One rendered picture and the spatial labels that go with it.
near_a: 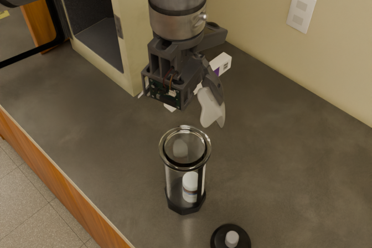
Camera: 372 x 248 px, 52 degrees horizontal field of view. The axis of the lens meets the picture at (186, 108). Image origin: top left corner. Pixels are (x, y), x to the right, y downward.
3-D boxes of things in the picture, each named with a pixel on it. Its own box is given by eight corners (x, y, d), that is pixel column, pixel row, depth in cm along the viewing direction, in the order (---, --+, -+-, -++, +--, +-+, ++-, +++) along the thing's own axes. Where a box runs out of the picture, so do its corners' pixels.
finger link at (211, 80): (205, 108, 63) (177, 67, 60) (209, 101, 64) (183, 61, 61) (226, 106, 60) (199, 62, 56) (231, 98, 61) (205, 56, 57)
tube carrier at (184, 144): (214, 186, 95) (220, 137, 79) (193, 222, 89) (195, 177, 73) (177, 168, 99) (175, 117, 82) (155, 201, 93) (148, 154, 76)
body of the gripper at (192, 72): (142, 97, 60) (134, 37, 50) (170, 64, 64) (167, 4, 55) (184, 116, 57) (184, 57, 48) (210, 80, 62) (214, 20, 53)
